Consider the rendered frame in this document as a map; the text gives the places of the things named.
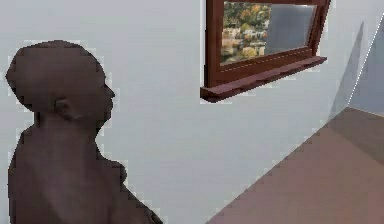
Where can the brown framed window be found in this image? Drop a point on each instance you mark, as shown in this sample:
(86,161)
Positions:
(260,40)

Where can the dark brown bust statue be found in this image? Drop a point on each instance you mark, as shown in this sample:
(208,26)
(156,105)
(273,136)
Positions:
(60,150)

